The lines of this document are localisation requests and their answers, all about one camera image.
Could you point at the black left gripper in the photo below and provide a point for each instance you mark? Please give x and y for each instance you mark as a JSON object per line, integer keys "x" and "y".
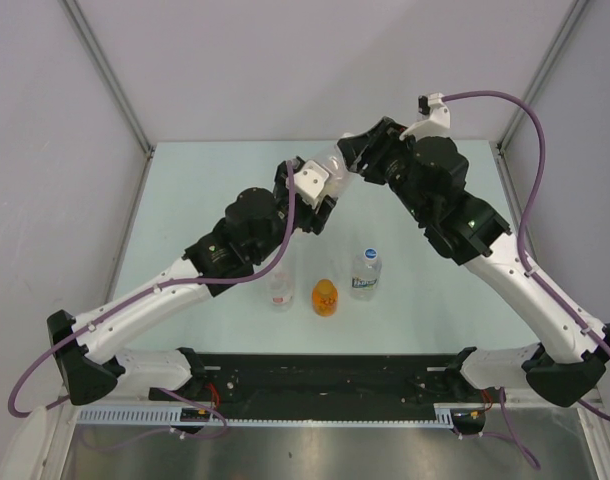
{"x": 315, "y": 221}

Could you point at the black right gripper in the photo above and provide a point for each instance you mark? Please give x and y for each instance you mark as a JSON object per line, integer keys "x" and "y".
{"x": 384, "y": 139}

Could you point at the large clear bottle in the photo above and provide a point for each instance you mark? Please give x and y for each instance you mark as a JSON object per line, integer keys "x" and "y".
{"x": 339, "y": 176}

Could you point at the clear bottle blue cap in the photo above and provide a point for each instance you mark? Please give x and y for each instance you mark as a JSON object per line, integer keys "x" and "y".
{"x": 365, "y": 274}

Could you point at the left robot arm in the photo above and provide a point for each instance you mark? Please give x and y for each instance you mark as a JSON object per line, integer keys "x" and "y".
{"x": 254, "y": 231}

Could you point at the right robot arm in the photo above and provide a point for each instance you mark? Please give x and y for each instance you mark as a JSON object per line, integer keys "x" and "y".
{"x": 428, "y": 176}

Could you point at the orange juice bottle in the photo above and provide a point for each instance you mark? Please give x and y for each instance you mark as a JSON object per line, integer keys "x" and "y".
{"x": 324, "y": 298}

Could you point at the small clear bottle white cap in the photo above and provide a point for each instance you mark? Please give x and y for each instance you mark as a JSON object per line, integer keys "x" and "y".
{"x": 281, "y": 287}

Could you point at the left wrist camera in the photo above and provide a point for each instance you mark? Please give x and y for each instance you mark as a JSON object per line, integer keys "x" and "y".
{"x": 312, "y": 182}

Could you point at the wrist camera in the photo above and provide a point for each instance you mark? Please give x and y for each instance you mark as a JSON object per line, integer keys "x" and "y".
{"x": 312, "y": 182}
{"x": 434, "y": 118}

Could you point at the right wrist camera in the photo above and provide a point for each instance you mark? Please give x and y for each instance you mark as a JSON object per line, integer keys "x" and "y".
{"x": 434, "y": 118}

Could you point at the right aluminium frame post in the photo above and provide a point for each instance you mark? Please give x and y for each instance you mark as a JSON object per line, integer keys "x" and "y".
{"x": 552, "y": 56}

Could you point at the aluminium frame post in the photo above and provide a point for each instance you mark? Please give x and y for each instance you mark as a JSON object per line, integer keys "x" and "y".
{"x": 552, "y": 56}
{"x": 96, "y": 54}

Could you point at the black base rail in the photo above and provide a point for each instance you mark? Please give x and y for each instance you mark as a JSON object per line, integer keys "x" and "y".
{"x": 334, "y": 388}

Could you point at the left aluminium frame post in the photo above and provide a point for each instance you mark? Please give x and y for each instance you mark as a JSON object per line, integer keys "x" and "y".
{"x": 96, "y": 54}

